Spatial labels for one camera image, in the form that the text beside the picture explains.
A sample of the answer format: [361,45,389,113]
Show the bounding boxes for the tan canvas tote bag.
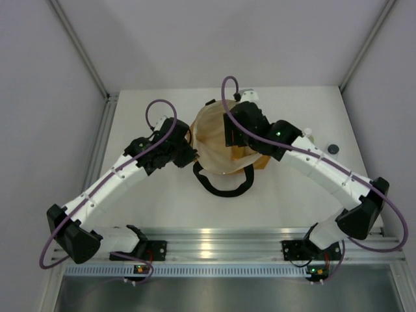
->
[190,99,270,198]

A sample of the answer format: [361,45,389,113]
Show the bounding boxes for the green pump bottle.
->
[302,127,315,143]

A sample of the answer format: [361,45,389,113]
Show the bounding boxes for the white bottle black cap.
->
[326,143,340,159]

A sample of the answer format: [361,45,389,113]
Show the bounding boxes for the orange bottle pink cap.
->
[231,153,244,161]

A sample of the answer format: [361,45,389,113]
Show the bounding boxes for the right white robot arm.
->
[223,101,389,258]

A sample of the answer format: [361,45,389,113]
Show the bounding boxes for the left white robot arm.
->
[46,117,198,264]

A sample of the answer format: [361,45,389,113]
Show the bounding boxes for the left aluminium frame post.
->
[48,0,111,101]

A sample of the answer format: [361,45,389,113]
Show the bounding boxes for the aluminium frame post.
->
[339,0,399,94]
[48,0,111,101]

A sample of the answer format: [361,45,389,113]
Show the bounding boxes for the aluminium mounting rail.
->
[142,227,405,264]

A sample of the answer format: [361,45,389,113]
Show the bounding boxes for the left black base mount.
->
[109,240,168,262]

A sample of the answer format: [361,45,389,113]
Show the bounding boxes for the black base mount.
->
[109,240,168,262]
[281,240,313,261]

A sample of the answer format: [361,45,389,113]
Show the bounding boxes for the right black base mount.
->
[281,240,313,261]

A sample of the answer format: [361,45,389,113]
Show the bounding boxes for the grey slotted cable duct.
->
[64,263,324,278]

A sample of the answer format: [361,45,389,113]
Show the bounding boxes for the right aluminium frame post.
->
[339,0,399,94]

